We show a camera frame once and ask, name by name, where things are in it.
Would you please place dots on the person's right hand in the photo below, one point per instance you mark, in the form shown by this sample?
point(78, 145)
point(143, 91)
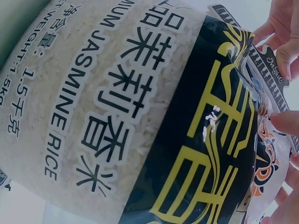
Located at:
point(289, 127)

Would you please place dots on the person's left fingers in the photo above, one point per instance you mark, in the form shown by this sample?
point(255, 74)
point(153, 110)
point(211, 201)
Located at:
point(283, 58)

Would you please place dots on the person's right fingers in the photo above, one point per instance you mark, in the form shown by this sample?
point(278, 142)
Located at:
point(292, 186)

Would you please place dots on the person's right thumb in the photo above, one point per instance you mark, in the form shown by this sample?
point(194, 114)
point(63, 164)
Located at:
point(286, 124)

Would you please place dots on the clear jasmine rice bag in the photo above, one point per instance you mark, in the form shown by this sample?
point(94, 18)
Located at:
point(130, 112)

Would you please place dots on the person's left hand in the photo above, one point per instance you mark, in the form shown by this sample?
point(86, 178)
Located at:
point(286, 32)

